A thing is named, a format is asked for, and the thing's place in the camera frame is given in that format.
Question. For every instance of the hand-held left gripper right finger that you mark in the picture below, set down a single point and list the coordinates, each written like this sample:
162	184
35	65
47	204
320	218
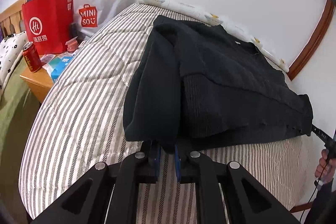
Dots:
177	163

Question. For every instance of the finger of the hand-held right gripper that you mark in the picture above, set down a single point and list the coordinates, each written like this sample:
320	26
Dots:
319	132

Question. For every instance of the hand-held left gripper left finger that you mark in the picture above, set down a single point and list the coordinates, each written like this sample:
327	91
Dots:
157	161

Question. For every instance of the black sweatshirt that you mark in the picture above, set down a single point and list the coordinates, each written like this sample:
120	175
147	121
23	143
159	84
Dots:
223	82

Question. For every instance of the person's right forearm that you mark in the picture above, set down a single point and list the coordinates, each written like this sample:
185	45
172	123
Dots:
324	203

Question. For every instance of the person's right hand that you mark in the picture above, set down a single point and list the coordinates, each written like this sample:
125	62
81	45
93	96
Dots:
323	166

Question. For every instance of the striped mattress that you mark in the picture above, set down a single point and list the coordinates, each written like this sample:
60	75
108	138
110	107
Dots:
84	108

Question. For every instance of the blue box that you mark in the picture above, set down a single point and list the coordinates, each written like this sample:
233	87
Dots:
60	69

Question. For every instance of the pink small container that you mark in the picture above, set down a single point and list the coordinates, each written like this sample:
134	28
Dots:
71	46

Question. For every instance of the wooden nightstand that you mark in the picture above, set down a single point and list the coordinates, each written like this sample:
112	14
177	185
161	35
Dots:
36	82

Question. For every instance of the green bedsheet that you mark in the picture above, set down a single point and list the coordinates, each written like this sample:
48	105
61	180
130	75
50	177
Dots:
13	121

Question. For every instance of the white printed packet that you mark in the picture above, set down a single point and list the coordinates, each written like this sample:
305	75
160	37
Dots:
48	58

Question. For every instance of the black small bottle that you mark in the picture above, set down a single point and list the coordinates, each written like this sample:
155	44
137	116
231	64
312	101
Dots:
73	31

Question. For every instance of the white printed bolster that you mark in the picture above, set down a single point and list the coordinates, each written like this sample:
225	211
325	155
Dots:
183	7

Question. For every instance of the red drink can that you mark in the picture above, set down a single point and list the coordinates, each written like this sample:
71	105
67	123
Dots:
31	58

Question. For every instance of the red paper bag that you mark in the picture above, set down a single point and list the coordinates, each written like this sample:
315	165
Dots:
50	22

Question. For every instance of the white floral pillow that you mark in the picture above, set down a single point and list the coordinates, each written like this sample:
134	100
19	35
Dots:
9	56

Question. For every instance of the wooden headboard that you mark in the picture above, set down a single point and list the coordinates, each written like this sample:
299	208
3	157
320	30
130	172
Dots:
11	16

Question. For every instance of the wooden door frame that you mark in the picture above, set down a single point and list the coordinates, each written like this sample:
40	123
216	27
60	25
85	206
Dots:
315	37

